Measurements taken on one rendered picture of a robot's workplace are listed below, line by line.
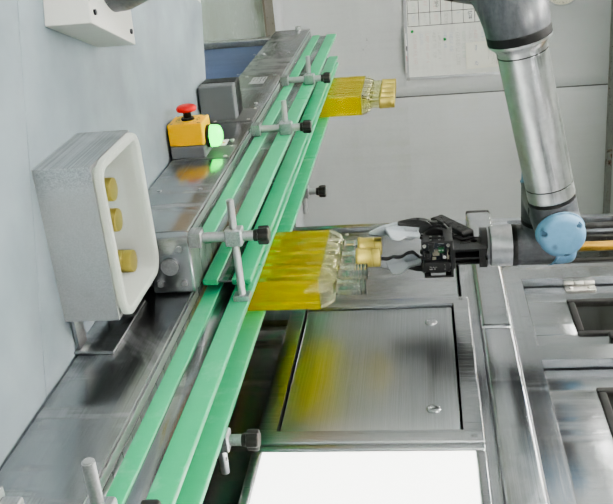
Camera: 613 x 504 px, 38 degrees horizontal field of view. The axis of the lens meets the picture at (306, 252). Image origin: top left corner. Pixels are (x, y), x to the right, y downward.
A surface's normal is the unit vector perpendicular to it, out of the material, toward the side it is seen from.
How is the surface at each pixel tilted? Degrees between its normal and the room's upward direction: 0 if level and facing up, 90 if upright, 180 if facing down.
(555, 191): 82
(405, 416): 90
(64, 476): 90
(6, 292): 0
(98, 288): 90
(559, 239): 87
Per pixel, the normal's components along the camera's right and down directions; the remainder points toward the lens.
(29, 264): 0.99, -0.04
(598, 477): -0.09, -0.91
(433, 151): -0.11, 0.40
